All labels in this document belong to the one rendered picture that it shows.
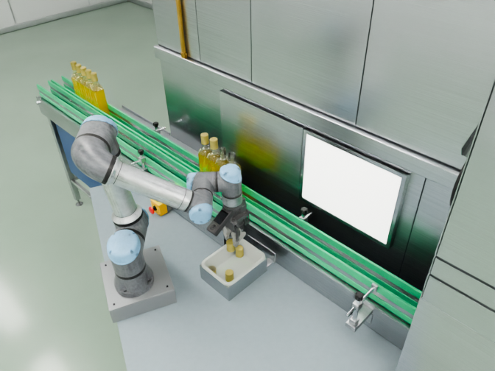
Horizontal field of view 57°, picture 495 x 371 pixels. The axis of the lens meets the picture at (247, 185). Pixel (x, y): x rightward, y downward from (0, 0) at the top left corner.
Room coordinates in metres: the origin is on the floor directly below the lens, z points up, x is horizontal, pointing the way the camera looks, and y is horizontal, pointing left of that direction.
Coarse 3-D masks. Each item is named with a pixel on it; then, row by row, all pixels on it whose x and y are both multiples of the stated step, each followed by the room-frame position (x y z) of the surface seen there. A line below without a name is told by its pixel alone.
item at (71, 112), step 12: (48, 96) 2.59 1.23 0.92; (60, 108) 2.48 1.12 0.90; (72, 108) 2.35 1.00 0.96; (84, 120) 2.26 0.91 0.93; (120, 144) 2.00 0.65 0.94; (132, 156) 1.93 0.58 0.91; (144, 156) 1.84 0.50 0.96; (156, 168) 1.77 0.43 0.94; (168, 180) 1.71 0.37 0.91; (180, 180) 1.64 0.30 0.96; (216, 204) 1.47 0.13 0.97
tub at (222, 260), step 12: (216, 252) 1.31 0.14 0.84; (228, 252) 1.34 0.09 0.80; (252, 252) 1.33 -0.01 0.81; (204, 264) 1.24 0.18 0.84; (216, 264) 1.29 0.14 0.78; (228, 264) 1.30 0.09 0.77; (240, 264) 1.30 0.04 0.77; (252, 264) 1.30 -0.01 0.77; (216, 276) 1.18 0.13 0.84; (240, 276) 1.18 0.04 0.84
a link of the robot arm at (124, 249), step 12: (108, 240) 1.17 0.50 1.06; (120, 240) 1.17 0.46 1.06; (132, 240) 1.17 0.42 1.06; (144, 240) 1.24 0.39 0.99; (108, 252) 1.13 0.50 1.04; (120, 252) 1.12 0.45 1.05; (132, 252) 1.12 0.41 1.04; (120, 264) 1.11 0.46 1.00; (132, 264) 1.12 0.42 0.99; (144, 264) 1.17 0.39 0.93; (120, 276) 1.12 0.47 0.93; (132, 276) 1.11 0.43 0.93
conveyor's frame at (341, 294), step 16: (48, 112) 2.60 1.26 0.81; (64, 128) 2.46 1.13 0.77; (128, 160) 1.93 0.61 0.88; (176, 208) 1.65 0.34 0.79; (192, 224) 1.57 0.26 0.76; (208, 224) 1.48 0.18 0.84; (224, 240) 1.41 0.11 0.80; (256, 240) 1.40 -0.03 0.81; (272, 240) 1.34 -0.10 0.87; (288, 256) 1.27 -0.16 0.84; (304, 256) 1.24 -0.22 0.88; (304, 272) 1.21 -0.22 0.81; (320, 272) 1.16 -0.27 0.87; (320, 288) 1.15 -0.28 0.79; (336, 288) 1.10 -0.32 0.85; (352, 288) 1.08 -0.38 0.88; (336, 304) 1.10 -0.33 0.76; (368, 304) 1.01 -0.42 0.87; (384, 320) 0.96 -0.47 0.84; (400, 320) 0.93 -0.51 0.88; (384, 336) 0.95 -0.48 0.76; (400, 336) 0.91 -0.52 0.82
